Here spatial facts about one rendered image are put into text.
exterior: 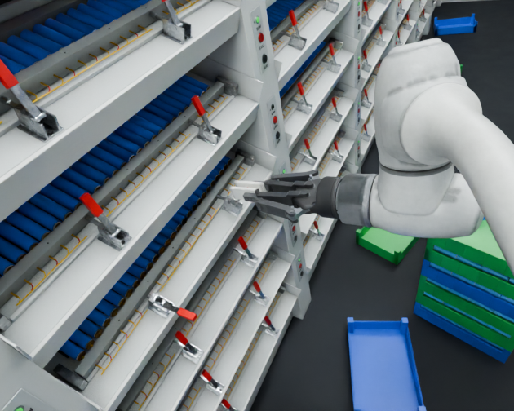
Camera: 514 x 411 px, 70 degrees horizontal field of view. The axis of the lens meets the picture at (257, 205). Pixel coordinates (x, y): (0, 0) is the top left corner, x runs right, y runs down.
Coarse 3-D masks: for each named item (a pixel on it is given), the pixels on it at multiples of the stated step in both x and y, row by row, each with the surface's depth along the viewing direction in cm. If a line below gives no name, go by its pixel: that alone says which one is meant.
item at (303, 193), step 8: (256, 192) 71; (264, 192) 71; (272, 192) 70; (280, 192) 70; (288, 192) 68; (296, 192) 67; (304, 192) 66; (272, 200) 70; (280, 200) 69; (288, 200) 69
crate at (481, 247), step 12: (480, 228) 107; (432, 240) 105; (444, 240) 102; (456, 240) 100; (468, 240) 105; (480, 240) 104; (492, 240) 103; (456, 252) 102; (468, 252) 99; (480, 252) 96; (492, 252) 101; (480, 264) 99; (492, 264) 96; (504, 264) 93
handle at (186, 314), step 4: (164, 300) 64; (164, 304) 65; (168, 304) 65; (168, 308) 64; (172, 308) 64; (176, 308) 64; (180, 308) 64; (176, 312) 63; (180, 312) 63; (184, 312) 63; (188, 312) 63; (192, 312) 63; (184, 316) 62; (188, 316) 62; (192, 316) 62; (196, 316) 62; (192, 320) 62
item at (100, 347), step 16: (240, 160) 89; (224, 176) 85; (208, 208) 80; (192, 224) 76; (176, 240) 73; (160, 272) 69; (144, 288) 66; (128, 304) 64; (112, 320) 62; (128, 320) 63; (112, 336) 60; (128, 336) 62; (96, 352) 58; (80, 368) 57
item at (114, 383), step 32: (256, 160) 91; (224, 192) 85; (224, 224) 80; (160, 256) 73; (192, 256) 74; (192, 288) 70; (160, 320) 65; (128, 352) 61; (64, 384) 53; (96, 384) 58; (128, 384) 60
